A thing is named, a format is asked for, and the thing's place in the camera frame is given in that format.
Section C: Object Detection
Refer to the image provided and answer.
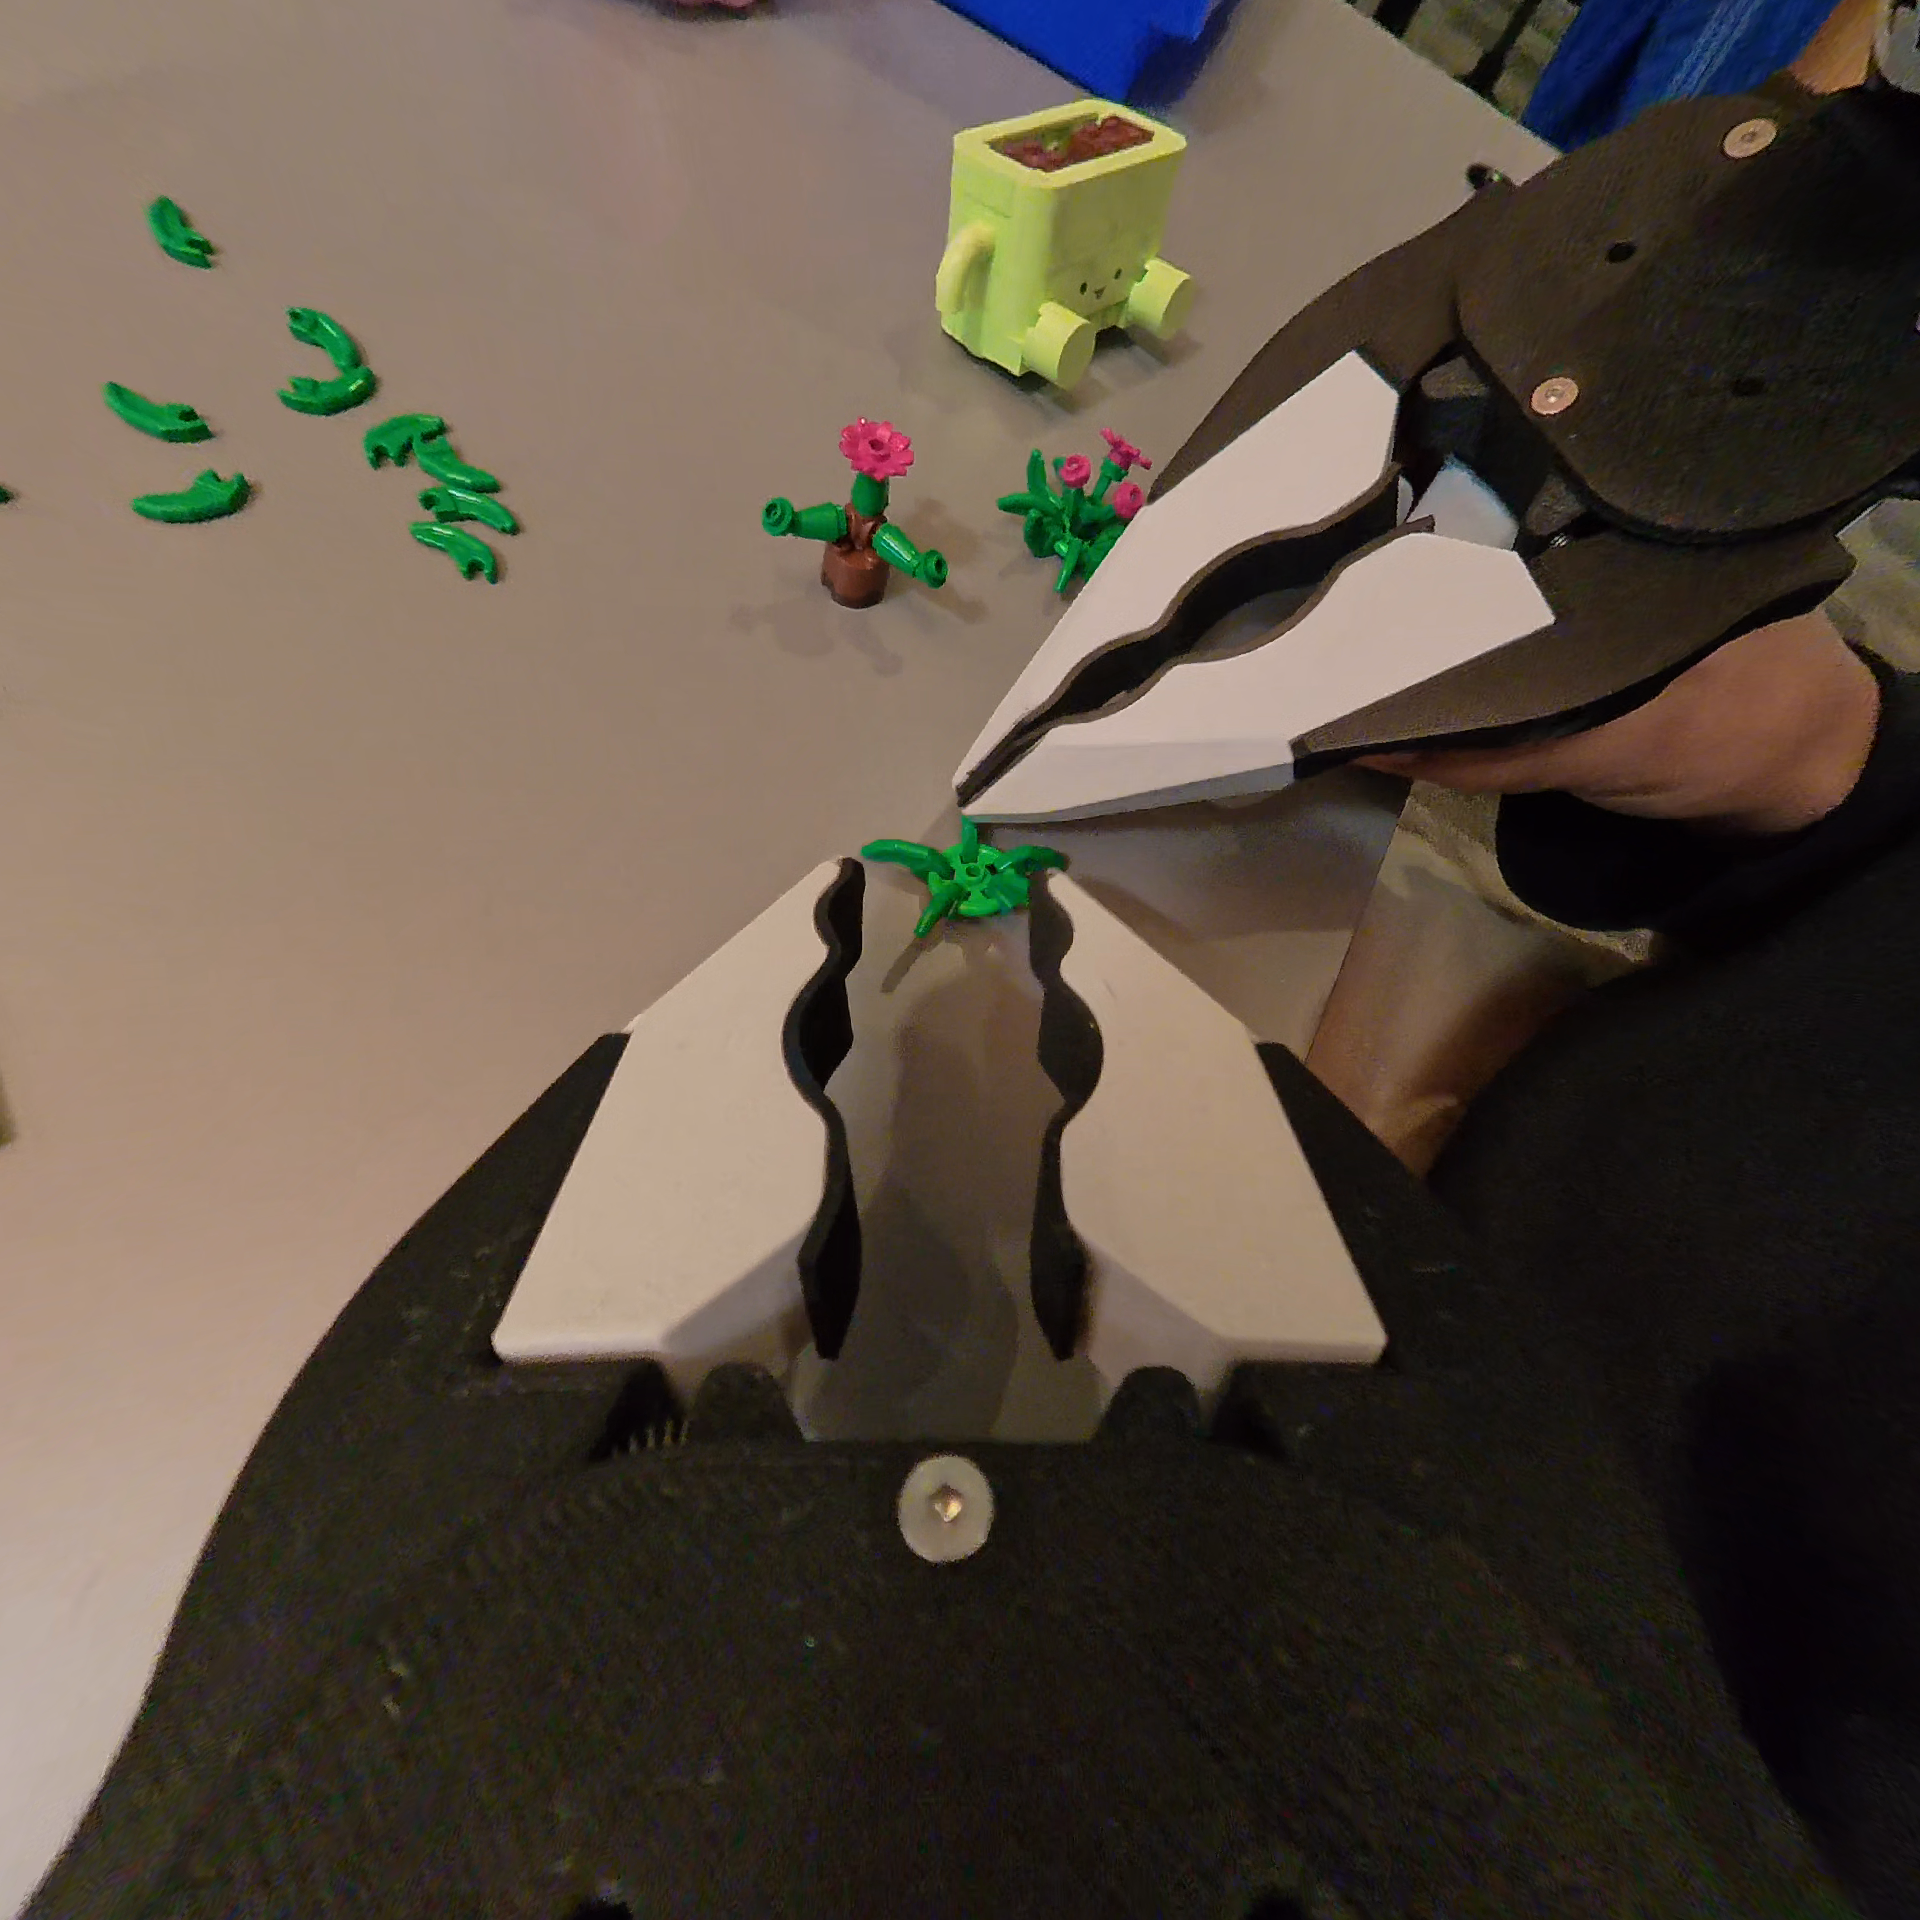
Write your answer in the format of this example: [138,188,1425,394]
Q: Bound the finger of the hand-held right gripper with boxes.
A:
[968,464,1559,826]
[954,352,1408,808]

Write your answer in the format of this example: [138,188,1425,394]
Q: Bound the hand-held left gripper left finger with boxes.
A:
[491,858,868,1435]

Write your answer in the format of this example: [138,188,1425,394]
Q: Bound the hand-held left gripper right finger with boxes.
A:
[1026,870,1391,1413]

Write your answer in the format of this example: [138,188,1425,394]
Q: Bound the green star-shaped toy stem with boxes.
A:
[862,817,1071,940]

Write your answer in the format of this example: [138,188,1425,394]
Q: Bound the person's right forearm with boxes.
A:
[1494,632,1920,977]

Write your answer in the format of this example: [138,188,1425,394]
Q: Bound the person's right hand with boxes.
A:
[1359,612,1883,837]

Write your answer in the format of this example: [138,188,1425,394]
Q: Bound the person's tan pants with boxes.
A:
[1305,779,1652,1173]

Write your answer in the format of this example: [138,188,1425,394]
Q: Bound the green toy bush pink flowers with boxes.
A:
[998,428,1156,595]

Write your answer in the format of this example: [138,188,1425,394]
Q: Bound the blue fabric item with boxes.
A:
[1519,0,1824,153]

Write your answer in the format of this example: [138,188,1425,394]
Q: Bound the lime green toy planter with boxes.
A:
[934,97,1200,394]

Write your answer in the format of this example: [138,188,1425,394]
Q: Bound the blue plastic bin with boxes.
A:
[938,0,1249,107]

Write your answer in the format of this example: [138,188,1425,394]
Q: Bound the person's black jacket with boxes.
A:
[1425,838,1920,1920]

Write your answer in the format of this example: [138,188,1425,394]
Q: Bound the group of green toy leaves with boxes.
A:
[0,194,521,587]

